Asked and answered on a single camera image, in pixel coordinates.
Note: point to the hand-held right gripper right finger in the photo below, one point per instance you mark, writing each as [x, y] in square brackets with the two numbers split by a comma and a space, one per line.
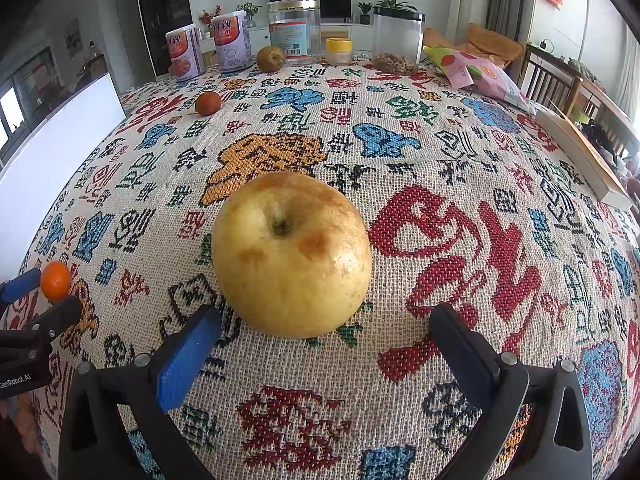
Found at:
[465, 355]

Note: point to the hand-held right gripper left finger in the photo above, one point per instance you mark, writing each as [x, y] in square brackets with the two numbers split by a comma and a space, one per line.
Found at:
[187, 367]

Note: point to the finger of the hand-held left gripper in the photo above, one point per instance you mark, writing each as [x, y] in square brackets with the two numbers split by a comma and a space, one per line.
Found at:
[20, 285]
[60, 317]

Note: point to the small orange tangerine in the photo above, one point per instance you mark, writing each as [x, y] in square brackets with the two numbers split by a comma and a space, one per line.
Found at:
[55, 281]

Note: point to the yellow apple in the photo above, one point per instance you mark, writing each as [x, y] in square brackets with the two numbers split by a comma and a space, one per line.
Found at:
[292, 260]

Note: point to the white board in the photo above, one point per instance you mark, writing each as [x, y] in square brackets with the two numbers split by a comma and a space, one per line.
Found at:
[65, 132]

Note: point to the printed woven blanket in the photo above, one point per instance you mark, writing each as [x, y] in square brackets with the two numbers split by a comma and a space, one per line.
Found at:
[450, 175]

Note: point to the white book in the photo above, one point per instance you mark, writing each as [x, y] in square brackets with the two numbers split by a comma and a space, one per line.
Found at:
[582, 160]

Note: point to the dark brown round fruit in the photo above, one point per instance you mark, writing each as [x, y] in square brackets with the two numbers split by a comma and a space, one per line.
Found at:
[207, 104]

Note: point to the pink green snack bag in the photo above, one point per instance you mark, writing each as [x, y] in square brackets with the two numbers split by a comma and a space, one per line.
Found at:
[480, 74]

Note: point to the white pink food can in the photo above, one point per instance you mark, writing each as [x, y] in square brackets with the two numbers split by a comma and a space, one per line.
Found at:
[232, 41]
[185, 55]

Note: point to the wooden chair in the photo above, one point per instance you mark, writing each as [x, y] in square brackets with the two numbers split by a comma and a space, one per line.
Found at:
[565, 85]

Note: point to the dark tall cabinet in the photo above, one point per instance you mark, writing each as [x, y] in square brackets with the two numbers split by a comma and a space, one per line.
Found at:
[162, 15]

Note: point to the orange cushion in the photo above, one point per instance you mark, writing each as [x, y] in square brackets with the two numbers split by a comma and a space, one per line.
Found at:
[485, 42]

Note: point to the brown pear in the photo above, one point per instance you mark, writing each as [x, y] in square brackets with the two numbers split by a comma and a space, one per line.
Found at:
[271, 59]

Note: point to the clear container black lid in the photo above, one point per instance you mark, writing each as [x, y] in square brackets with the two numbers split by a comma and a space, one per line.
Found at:
[397, 40]

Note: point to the small jar yellow lid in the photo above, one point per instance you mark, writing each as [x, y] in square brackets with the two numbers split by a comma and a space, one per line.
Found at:
[338, 51]

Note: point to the red flower bouquet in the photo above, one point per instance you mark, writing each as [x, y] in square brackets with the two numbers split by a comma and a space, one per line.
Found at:
[210, 15]

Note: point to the clear jar gold lid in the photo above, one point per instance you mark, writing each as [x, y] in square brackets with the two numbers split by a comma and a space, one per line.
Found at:
[294, 32]

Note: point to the small potted plant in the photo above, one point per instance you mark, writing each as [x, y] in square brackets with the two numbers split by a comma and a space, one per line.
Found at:
[364, 12]

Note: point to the green plant sprig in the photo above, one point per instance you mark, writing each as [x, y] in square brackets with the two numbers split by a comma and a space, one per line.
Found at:
[251, 11]

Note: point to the green leafy plant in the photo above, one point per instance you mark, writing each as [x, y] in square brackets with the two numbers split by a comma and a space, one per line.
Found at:
[394, 2]

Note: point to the framed wall picture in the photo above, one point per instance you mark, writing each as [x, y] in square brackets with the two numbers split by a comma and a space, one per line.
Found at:
[74, 37]

